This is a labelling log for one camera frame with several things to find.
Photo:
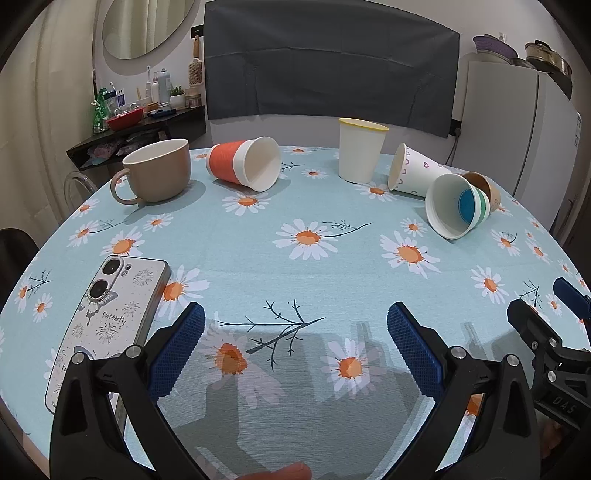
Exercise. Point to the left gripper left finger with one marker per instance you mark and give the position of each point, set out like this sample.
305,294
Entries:
86,441

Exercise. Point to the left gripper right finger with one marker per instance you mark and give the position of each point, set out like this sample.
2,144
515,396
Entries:
503,442

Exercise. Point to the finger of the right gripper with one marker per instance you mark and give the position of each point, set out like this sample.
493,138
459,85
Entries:
578,303
538,335

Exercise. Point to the white cup yellow rim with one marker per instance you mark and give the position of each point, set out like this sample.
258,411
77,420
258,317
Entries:
360,147

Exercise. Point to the brown kraft paper cup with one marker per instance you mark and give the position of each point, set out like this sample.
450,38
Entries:
483,183

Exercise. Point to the white cup green band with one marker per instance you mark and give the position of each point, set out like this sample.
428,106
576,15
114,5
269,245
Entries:
455,207

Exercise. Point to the white cup pink hearts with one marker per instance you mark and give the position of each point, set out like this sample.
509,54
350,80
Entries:
413,173

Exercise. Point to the orange sleeve paper cup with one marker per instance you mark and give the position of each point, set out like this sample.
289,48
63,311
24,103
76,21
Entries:
253,163

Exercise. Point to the person's left hand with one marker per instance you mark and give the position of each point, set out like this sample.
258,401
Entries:
296,471

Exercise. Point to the white butterfly case smartphone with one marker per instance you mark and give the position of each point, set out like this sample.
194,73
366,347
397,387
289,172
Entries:
114,312

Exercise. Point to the white refrigerator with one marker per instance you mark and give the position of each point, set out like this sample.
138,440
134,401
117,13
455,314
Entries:
519,129

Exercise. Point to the black chair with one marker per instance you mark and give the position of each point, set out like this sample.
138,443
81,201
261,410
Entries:
17,250

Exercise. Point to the steel pot on fridge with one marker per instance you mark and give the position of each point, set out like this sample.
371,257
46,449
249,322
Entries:
545,59

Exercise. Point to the transparent chair back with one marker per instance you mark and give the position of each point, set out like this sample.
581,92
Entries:
77,188

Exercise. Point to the blue daisy tablecloth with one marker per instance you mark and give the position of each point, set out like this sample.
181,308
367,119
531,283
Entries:
296,363

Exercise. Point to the purple pot on fridge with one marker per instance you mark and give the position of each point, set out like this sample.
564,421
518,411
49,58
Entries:
490,44

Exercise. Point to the beige ceramic mug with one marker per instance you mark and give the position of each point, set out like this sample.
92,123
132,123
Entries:
155,172

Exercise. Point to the green glass bottle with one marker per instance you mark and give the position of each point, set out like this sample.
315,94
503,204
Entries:
100,112

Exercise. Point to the red bowl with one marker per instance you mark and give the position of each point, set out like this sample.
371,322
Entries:
125,120

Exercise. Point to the beige curtain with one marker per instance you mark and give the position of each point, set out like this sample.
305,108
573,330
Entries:
46,91

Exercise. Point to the small potted plant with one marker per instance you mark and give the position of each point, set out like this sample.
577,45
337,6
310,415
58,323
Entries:
177,98

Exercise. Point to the white thermos bottle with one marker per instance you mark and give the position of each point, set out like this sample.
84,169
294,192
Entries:
164,86

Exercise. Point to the black wall shelf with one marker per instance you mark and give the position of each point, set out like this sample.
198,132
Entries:
111,147

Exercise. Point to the oval wall mirror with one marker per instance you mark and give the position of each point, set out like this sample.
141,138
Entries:
133,28

